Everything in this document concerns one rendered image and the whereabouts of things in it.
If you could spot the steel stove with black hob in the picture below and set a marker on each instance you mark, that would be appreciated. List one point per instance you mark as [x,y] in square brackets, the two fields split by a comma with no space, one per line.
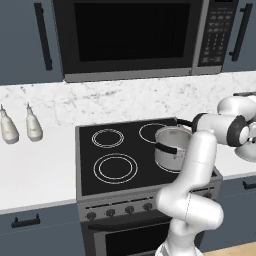
[113,146]

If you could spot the black oven door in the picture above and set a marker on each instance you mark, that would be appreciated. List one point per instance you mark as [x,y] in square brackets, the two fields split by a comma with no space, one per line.
[133,241]

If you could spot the grey-blue cupboard door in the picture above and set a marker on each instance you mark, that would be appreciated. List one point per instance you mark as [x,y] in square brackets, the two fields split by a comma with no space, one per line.
[20,40]
[248,50]

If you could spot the grey-blue drawer front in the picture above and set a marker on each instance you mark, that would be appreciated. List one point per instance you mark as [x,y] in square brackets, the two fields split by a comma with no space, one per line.
[236,213]
[50,236]

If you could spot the dark stove knob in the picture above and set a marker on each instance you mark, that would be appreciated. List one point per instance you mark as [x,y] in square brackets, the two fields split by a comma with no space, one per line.
[110,212]
[208,195]
[129,209]
[147,206]
[91,216]

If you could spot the white squeeze bottle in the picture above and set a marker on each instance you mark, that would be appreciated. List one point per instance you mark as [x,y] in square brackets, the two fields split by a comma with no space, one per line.
[33,126]
[8,128]

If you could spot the black and steel microwave oven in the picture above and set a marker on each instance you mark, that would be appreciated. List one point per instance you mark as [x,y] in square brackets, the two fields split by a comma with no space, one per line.
[133,33]

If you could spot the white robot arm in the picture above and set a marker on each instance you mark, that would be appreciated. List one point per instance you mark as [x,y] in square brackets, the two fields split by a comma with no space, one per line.
[200,166]

